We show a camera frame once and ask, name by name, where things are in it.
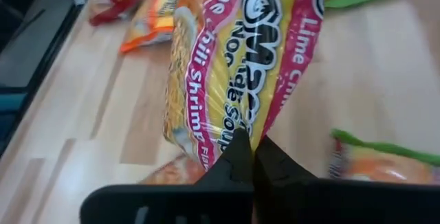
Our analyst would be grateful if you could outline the roast beef noodle pack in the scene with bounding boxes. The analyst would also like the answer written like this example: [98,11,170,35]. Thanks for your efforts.
[88,0,154,26]

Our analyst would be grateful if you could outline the chicken noodle pack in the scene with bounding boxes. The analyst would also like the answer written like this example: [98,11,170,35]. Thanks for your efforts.
[139,153,207,186]
[119,0,182,54]

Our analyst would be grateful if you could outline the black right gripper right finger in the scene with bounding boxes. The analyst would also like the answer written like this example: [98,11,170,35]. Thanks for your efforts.
[254,135,440,224]

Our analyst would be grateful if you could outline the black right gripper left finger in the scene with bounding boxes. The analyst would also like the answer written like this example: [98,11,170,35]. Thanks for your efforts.
[80,127,255,224]

